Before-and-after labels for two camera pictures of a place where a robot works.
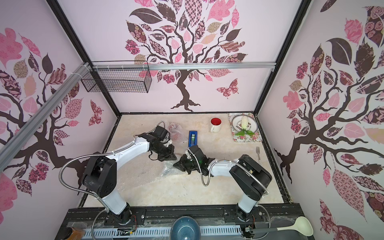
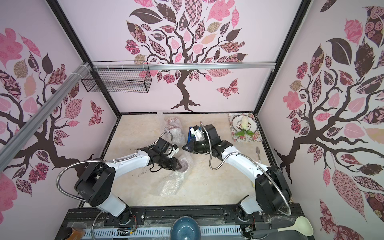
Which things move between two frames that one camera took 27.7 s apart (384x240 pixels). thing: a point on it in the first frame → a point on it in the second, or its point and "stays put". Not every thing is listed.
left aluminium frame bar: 20,138 stays put
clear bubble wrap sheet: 142,169 → 178,137
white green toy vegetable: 244,120 stays put
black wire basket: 120,76 stays put
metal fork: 258,150 stays put
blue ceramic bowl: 185,228 stays put
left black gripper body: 165,153 → 168,163
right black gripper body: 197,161 → 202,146
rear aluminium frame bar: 178,66 stays put
